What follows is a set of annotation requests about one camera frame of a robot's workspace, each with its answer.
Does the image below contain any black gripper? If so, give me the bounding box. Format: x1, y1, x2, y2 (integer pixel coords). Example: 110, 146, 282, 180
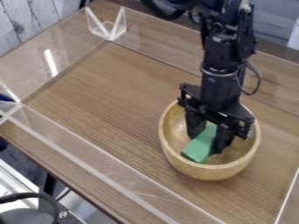
178, 68, 257, 154

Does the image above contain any green rectangular block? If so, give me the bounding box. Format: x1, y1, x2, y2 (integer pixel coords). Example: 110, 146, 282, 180
182, 122, 218, 164

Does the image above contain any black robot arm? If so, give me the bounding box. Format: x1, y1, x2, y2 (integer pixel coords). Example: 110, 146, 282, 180
141, 0, 258, 154

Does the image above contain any light wooden bowl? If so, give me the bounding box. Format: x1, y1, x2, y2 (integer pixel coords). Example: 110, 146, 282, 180
159, 101, 262, 181

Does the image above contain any black metal table leg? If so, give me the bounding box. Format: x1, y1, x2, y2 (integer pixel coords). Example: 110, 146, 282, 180
43, 174, 58, 196

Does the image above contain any clear acrylic tray enclosure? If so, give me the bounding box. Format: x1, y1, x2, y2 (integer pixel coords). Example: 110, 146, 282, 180
0, 3, 299, 224

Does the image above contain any black bracket with screw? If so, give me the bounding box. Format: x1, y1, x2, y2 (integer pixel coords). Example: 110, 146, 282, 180
38, 193, 87, 224

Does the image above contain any black cable lower left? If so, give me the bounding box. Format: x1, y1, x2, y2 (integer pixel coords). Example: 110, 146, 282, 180
0, 192, 62, 224

